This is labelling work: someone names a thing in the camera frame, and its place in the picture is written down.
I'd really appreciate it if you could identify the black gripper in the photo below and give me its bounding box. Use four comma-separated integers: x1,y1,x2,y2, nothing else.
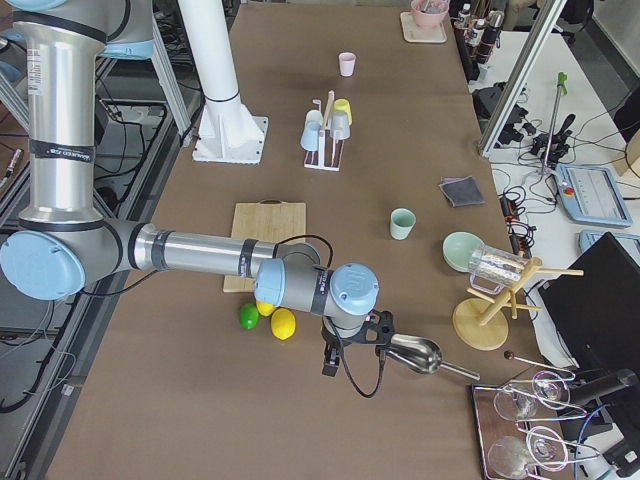
321,327,343,377

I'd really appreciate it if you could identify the mint green cup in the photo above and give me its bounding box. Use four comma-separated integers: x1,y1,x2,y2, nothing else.
389,208,416,240

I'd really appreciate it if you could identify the pink plastic cup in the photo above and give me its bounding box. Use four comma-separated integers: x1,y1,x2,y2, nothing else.
338,52,357,77

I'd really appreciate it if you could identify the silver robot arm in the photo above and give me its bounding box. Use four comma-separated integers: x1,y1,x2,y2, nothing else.
1,1,393,375

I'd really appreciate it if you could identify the light blue cup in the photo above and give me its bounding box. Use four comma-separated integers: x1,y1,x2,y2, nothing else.
300,110,323,152

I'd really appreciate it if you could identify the grey cup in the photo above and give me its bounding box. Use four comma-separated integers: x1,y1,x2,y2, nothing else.
330,110,351,141

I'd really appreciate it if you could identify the yellow cup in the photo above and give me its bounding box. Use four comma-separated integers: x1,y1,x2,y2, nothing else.
333,98,353,124

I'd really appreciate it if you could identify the yellow lemon front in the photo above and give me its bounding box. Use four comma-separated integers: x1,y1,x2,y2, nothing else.
270,308,297,341

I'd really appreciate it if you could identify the yellow lemon near board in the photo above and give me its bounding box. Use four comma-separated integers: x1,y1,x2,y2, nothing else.
256,301,276,317

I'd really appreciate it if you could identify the metal scoop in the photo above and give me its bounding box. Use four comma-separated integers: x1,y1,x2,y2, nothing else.
381,334,480,381

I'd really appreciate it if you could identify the green lime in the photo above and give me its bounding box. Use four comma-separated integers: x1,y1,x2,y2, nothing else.
239,303,260,330

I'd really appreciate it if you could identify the bamboo cutting board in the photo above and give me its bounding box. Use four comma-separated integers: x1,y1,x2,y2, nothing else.
223,201,306,293

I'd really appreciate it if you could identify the wooden mug tree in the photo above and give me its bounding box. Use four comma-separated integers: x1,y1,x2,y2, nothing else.
452,257,584,351

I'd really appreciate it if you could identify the mint green bowl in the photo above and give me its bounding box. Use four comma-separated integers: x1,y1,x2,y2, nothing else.
442,231,484,273

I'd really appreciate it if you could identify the clear glass mug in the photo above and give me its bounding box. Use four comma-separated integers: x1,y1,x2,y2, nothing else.
468,245,528,294

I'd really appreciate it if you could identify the grey folded cloth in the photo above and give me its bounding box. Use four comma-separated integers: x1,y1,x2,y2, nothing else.
439,176,485,207

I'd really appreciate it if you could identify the wine glass rack tray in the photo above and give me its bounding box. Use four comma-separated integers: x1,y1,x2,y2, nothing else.
470,384,588,479

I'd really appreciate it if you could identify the lower wine glass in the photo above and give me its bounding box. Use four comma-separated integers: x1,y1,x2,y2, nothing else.
487,426,568,479

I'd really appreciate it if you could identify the upper wine glass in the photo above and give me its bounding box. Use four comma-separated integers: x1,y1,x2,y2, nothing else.
493,370,569,421

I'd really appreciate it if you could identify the black monitor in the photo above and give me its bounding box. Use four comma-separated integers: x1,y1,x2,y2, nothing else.
539,233,639,372

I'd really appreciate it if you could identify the blue teach pendant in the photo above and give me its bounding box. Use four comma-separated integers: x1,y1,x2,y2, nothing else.
555,164,633,228

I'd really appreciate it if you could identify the beige tray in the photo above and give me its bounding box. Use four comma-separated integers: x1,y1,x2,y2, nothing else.
400,12,447,44

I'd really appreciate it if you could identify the pink bowl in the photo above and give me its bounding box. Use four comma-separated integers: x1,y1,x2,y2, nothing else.
410,0,449,28

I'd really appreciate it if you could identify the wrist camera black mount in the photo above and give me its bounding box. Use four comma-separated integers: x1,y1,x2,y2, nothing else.
348,310,395,346

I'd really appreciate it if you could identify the white wire cup holder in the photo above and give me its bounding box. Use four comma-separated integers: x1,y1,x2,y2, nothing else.
302,90,348,171

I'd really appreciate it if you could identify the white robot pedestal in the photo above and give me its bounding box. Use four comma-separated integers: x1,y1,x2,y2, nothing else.
180,1,268,165

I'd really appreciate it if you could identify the aluminium frame post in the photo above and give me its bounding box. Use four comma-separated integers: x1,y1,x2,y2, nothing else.
478,0,566,159

